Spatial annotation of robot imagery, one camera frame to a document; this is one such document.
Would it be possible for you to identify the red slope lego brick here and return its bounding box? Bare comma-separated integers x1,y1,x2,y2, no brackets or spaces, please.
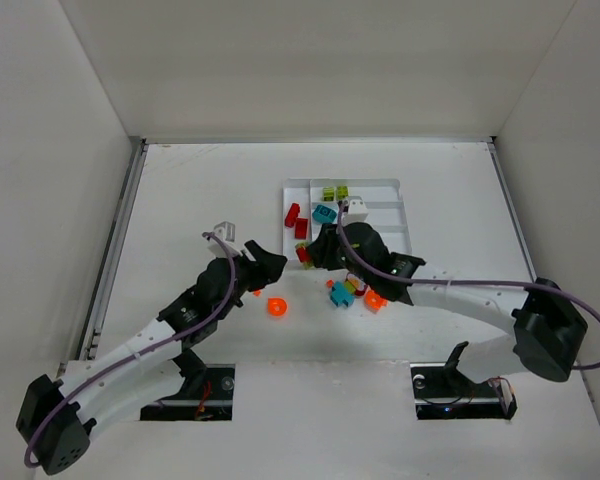
284,203,301,228

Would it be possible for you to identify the red flower lego brick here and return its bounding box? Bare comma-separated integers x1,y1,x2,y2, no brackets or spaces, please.
349,280,368,297

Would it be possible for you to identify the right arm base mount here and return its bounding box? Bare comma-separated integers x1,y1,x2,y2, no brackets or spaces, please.
410,341,518,421

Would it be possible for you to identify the teal rounded lego brick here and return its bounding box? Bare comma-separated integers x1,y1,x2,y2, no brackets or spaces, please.
312,204,337,225

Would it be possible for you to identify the white compartment tray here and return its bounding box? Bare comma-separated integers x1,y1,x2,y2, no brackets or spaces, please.
282,178,412,254

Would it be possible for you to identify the orange round lego right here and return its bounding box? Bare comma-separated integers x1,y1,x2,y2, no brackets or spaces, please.
364,290,388,313

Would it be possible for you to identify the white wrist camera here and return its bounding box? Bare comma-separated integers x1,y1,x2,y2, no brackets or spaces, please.
202,221,241,258
342,196,369,225

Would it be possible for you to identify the orange round lego left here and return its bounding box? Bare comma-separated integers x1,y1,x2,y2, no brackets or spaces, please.
267,297,288,318

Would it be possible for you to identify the teal stepped lego brick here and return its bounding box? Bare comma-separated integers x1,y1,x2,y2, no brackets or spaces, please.
329,282,355,308

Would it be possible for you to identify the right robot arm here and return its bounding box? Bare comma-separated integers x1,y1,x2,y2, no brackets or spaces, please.
307,222,587,384

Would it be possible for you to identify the green lego under flower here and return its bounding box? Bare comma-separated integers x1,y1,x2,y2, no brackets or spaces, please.
344,280,356,295

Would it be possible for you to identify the orange round lego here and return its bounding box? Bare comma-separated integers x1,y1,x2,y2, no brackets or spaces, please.
267,297,288,318
364,290,388,313

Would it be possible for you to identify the green square lego brick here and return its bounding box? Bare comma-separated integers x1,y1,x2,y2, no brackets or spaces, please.
336,185,349,201

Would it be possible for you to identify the small green lego brick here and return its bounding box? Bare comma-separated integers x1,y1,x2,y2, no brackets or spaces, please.
322,187,335,202

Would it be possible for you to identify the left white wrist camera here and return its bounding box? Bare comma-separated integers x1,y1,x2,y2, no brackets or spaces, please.
202,221,241,258

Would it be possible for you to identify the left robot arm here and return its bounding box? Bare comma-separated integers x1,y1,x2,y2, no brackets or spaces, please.
16,232,287,475

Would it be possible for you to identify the red arch lego brick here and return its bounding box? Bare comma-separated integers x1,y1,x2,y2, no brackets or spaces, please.
294,218,309,240

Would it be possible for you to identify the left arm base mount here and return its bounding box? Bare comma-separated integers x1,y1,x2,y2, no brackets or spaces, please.
139,363,236,422

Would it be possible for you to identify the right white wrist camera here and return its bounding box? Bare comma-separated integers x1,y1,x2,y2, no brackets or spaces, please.
342,196,369,225

